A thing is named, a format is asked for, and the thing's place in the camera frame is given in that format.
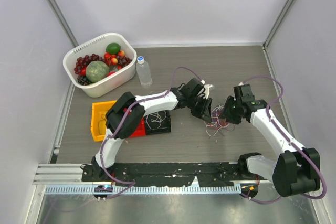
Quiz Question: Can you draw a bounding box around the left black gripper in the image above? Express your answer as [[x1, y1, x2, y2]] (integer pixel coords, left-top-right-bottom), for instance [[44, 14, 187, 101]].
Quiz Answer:
[[187, 95, 212, 123]]

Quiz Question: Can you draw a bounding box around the white cable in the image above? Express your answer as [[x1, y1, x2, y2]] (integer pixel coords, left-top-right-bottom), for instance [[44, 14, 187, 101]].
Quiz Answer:
[[145, 111, 166, 130], [205, 105, 229, 137]]

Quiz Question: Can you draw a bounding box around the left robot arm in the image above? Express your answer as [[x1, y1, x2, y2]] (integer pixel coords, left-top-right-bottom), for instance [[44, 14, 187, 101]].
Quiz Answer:
[[91, 78, 214, 182]]

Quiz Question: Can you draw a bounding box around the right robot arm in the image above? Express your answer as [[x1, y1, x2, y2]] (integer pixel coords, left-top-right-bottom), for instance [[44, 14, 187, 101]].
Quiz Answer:
[[221, 84, 326, 197]]

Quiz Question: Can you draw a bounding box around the black plastic bin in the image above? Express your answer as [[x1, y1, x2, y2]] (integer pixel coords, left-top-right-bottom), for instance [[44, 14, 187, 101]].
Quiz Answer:
[[144, 110, 171, 135]]

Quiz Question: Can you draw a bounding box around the red plastic bin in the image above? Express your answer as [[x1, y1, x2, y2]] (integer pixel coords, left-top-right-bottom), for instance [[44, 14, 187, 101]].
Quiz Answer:
[[130, 118, 146, 137]]

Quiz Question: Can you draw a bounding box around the clear water bottle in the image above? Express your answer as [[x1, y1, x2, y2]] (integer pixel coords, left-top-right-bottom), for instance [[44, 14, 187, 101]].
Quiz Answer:
[[136, 56, 152, 88]]

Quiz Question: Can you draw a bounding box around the red apple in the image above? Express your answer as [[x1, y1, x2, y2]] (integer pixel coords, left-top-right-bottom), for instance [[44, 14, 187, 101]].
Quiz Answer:
[[107, 71, 116, 76]]

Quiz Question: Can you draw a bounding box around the red cherry cluster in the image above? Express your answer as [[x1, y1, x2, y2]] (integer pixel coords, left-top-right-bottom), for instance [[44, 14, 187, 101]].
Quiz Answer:
[[104, 50, 132, 71]]

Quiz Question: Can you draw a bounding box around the white plastic basket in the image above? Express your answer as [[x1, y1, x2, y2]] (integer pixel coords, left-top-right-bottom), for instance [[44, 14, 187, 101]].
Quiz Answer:
[[63, 33, 137, 98]]

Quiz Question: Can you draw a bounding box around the yellow plastic bin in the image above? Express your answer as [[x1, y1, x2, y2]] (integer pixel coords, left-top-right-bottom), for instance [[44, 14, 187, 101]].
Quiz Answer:
[[90, 100, 116, 142]]

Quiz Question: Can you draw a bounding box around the green lime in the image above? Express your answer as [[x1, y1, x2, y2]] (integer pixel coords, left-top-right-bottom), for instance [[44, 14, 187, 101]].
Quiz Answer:
[[106, 42, 121, 55]]

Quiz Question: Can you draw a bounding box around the green melon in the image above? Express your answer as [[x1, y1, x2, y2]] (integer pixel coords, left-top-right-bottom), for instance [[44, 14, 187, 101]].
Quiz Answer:
[[86, 61, 110, 83]]

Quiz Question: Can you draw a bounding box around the red grape bunch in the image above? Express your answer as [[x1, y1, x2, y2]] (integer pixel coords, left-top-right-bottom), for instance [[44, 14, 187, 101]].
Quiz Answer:
[[74, 54, 103, 76]]

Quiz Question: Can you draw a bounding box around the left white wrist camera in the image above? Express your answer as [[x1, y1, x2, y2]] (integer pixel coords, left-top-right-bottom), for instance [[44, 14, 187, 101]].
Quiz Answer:
[[201, 80, 215, 99]]

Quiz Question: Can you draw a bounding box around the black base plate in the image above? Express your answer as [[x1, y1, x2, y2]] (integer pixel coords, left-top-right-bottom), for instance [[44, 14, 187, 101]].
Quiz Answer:
[[80, 162, 264, 187]]

